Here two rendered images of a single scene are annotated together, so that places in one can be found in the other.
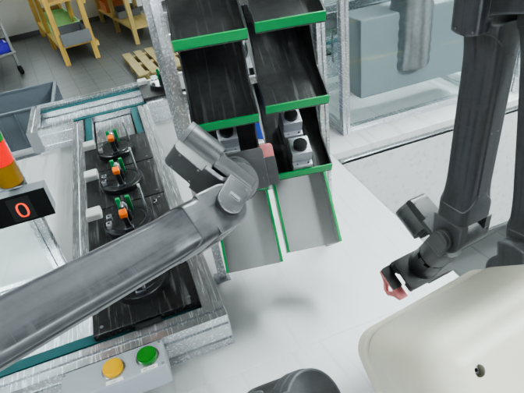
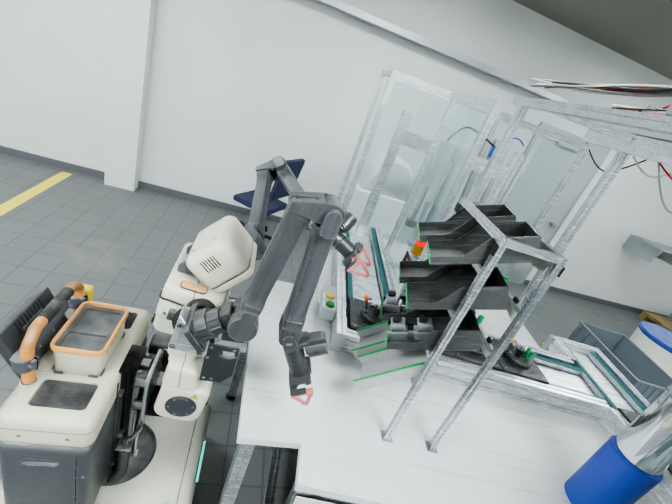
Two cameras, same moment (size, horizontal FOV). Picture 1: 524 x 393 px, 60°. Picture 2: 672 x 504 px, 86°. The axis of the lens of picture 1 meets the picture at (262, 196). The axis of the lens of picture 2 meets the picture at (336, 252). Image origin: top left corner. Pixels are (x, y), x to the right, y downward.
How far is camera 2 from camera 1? 1.33 m
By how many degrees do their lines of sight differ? 81
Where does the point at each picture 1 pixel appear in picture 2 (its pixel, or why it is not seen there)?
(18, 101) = (651, 374)
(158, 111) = (609, 422)
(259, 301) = (350, 371)
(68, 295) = (293, 187)
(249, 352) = not seen: hidden behind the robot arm
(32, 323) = (288, 183)
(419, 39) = not seen: outside the picture
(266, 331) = (327, 363)
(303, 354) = not seen: hidden behind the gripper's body
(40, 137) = (552, 343)
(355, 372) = (280, 377)
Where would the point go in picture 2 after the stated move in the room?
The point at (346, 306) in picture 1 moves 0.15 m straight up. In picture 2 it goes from (322, 403) to (336, 374)
